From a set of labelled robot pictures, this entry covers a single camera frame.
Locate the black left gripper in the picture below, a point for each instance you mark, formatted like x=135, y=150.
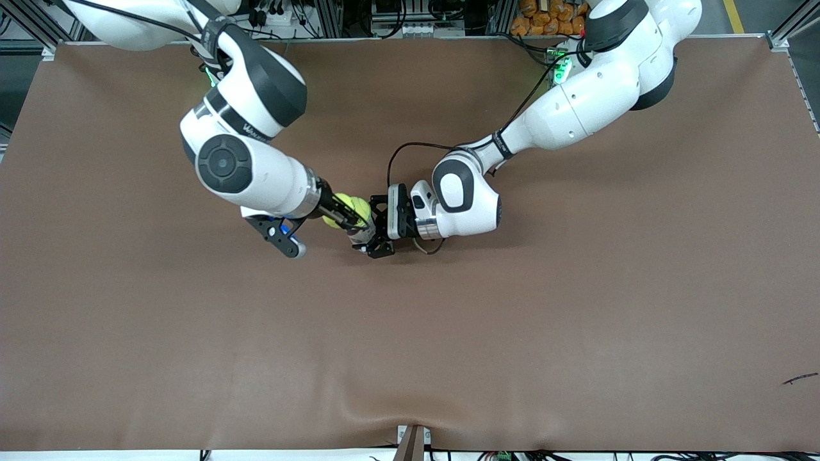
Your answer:
x=398, y=219

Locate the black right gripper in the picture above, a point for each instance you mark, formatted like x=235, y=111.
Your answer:
x=334, y=208

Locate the plain yellow tennis ball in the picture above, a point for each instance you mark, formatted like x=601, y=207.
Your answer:
x=336, y=218

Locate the blue white tennis ball can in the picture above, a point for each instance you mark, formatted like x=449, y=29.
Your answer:
x=365, y=238

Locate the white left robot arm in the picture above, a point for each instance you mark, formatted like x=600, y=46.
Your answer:
x=576, y=102

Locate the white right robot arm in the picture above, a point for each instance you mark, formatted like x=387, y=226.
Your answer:
x=256, y=173

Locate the white terminal strip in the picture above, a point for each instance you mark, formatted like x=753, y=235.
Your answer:
x=423, y=30

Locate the white power strip with plugs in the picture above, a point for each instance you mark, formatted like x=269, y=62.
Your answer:
x=282, y=16

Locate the small green connector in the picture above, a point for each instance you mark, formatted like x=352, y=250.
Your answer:
x=503, y=456

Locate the pile of orange objects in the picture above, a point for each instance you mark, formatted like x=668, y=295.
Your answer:
x=544, y=19

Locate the yellow floor tape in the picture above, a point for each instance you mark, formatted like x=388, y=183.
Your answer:
x=735, y=16

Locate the table edge clamp bracket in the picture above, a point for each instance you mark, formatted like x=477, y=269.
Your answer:
x=412, y=443

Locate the aluminium frame post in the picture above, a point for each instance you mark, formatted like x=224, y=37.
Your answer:
x=38, y=22
x=785, y=40

